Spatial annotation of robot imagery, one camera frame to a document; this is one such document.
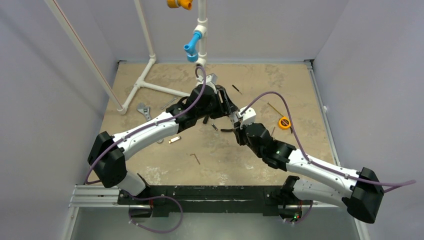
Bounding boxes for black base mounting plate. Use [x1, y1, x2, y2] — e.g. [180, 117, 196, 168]
[117, 185, 311, 218]

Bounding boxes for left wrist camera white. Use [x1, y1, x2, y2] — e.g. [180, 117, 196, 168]
[196, 73, 218, 94]

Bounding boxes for purple cable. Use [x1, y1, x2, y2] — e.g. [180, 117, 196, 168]
[84, 65, 208, 234]
[239, 91, 417, 194]

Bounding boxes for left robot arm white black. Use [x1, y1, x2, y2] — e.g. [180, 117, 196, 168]
[87, 84, 239, 205]

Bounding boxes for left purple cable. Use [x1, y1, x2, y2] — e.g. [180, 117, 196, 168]
[84, 65, 208, 234]

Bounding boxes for orange tape measure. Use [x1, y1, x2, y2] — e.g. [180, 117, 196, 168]
[267, 102, 294, 133]

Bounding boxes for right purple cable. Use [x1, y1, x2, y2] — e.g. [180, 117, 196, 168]
[239, 91, 417, 194]

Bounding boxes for orange pipe fitting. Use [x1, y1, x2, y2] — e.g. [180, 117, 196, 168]
[166, 0, 193, 11]

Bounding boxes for white PVC pipe frame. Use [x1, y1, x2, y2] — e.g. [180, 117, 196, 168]
[45, 0, 208, 115]

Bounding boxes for gold battery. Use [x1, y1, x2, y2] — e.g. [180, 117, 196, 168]
[168, 136, 182, 144]

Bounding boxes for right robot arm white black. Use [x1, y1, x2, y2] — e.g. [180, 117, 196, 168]
[233, 122, 384, 224]

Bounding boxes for small silver wrench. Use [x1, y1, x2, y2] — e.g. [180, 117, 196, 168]
[160, 96, 178, 110]

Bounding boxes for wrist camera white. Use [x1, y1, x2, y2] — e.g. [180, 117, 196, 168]
[237, 106, 256, 129]
[196, 73, 218, 94]

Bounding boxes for blue pipe fitting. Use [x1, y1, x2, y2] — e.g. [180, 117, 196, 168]
[183, 31, 203, 63]

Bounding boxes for adjustable wrench red handle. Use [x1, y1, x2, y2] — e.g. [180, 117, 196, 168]
[136, 102, 152, 122]

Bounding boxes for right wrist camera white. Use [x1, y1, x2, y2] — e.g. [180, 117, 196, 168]
[237, 106, 256, 129]

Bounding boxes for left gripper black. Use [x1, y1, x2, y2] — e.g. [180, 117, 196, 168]
[196, 89, 237, 121]

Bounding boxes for aluminium rail frame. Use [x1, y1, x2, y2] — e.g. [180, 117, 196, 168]
[70, 74, 370, 240]

